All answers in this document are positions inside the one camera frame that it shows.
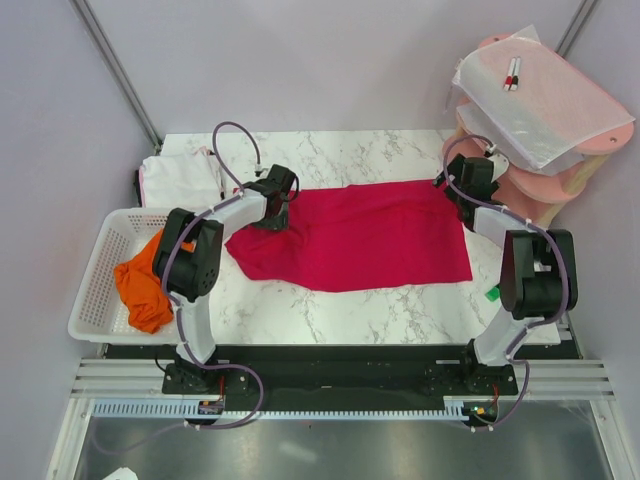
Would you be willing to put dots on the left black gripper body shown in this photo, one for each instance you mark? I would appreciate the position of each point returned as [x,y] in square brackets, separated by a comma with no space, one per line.
[274,222]

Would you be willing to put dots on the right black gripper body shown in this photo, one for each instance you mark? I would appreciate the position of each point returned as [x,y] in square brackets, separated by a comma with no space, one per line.
[455,168]

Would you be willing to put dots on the magenta t shirt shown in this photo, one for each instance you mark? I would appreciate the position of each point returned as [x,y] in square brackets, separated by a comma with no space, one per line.
[360,237]

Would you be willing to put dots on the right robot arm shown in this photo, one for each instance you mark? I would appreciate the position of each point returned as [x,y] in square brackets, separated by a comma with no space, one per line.
[538,275]

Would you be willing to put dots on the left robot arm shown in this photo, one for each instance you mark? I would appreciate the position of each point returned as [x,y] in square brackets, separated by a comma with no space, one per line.
[187,260]

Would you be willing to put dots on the pink tiered shelf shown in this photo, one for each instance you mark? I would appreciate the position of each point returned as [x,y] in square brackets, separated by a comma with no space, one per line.
[536,196]

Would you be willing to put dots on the folded white t shirt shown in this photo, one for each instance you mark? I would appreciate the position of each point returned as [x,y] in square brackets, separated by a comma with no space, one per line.
[175,182]

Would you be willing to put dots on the paper sheets on shelf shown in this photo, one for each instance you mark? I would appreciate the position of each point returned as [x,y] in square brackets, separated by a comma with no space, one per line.
[478,123]

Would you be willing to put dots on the white foam sheet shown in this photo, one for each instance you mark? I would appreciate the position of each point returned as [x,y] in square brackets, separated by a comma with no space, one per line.
[555,109]

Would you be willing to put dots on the red capped marker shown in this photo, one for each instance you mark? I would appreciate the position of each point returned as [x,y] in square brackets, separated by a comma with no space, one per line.
[510,74]

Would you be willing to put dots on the black capped marker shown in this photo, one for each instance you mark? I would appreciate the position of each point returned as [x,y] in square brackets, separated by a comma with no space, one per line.
[515,74]

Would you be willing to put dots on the green highlighter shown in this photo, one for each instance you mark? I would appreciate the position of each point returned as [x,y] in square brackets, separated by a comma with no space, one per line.
[493,294]

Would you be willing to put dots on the orange t shirt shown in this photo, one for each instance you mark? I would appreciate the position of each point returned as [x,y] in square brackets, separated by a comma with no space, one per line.
[140,290]

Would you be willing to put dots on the white plastic basket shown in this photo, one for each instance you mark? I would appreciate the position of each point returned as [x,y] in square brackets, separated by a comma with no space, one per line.
[98,315]

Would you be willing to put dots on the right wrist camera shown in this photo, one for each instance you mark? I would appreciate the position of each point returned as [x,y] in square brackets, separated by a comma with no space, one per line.
[499,160]

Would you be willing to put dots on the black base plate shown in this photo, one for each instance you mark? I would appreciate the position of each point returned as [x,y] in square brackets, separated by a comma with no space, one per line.
[434,371]

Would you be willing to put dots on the white cable duct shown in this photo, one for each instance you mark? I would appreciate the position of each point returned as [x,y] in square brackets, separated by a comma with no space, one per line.
[197,410]

